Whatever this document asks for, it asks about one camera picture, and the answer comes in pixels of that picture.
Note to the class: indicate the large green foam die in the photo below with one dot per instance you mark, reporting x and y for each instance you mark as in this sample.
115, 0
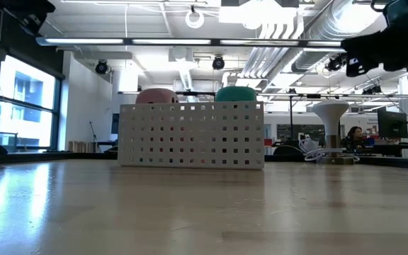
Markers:
236, 95

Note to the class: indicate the white perforated basket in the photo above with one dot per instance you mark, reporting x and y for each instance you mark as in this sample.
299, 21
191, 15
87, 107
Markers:
190, 166

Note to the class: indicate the large pink foam die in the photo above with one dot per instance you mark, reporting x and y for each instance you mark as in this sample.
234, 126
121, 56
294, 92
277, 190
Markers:
156, 96

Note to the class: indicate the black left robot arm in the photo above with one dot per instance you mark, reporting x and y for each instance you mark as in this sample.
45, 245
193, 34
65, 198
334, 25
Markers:
23, 10

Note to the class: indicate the black computer monitor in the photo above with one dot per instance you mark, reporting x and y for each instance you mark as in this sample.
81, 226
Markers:
391, 124
114, 124

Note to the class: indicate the white mushroom table lamp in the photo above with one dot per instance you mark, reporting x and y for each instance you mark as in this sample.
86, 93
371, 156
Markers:
331, 113

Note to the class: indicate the person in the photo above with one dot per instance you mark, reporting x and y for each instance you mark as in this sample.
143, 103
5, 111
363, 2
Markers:
354, 136

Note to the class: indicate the long light bar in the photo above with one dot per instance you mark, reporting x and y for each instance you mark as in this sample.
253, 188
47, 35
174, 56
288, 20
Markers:
172, 42

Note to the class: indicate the row of wooden blocks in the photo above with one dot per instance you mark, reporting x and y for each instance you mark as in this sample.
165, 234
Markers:
83, 147

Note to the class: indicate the large office window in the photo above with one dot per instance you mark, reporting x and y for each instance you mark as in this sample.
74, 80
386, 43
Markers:
27, 88

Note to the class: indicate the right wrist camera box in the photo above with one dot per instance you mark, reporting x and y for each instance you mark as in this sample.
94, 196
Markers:
400, 12

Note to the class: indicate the black ceiling camera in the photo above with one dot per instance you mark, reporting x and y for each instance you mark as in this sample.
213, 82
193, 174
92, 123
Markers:
375, 90
335, 64
101, 67
218, 63

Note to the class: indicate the black overhead rail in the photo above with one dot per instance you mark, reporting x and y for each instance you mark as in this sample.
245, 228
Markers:
197, 93

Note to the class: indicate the black aluminium table frame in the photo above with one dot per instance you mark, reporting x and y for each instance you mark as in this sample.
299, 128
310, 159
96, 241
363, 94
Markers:
48, 156

